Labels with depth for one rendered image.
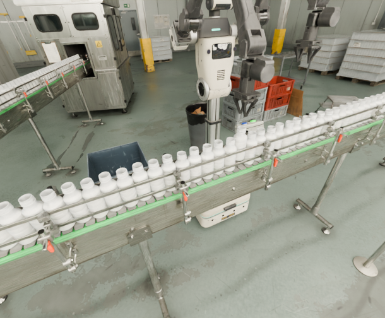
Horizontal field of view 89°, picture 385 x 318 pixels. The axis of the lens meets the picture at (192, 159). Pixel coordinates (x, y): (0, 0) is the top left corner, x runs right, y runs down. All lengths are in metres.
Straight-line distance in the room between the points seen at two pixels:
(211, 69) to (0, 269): 1.34
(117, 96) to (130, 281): 3.48
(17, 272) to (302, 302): 1.61
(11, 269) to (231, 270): 1.34
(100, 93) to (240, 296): 4.02
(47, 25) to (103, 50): 0.87
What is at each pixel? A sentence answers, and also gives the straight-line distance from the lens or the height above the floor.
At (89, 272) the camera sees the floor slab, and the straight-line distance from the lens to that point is 1.95.
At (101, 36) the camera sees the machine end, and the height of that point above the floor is 1.41.
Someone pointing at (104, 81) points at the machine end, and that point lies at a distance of 4.39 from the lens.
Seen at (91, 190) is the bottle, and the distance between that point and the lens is 0.75.
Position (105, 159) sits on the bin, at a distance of 1.38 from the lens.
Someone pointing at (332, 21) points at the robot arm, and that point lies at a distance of 1.17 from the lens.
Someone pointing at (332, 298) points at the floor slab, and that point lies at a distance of 1.90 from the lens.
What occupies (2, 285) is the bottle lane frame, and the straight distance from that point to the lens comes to 1.02.
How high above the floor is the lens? 1.59
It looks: 36 degrees down
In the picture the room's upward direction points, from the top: 3 degrees counter-clockwise
